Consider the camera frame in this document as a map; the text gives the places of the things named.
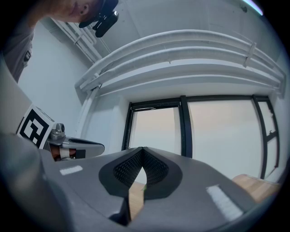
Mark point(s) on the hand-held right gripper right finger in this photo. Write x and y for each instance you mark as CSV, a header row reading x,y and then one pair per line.
x,y
192,192

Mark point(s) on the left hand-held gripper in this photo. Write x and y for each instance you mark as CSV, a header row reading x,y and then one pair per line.
x,y
34,127

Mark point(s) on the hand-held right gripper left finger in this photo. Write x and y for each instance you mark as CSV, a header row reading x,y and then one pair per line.
x,y
95,185

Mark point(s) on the person's left hand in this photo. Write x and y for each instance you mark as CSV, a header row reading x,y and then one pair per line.
x,y
54,151

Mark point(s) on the black framed window with crossbar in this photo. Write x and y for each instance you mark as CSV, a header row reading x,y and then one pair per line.
x,y
258,127

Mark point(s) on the thin white ceiling pipes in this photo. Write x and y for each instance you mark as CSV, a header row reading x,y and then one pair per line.
x,y
77,38

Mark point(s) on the person's grey shirt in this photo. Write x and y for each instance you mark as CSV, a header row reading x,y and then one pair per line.
x,y
15,52

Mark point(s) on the white insulated pipes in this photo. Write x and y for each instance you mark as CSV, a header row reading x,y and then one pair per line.
x,y
181,56

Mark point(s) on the person's head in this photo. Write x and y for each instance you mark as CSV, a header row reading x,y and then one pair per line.
x,y
68,9

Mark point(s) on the black head camera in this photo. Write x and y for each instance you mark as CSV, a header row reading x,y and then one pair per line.
x,y
105,22

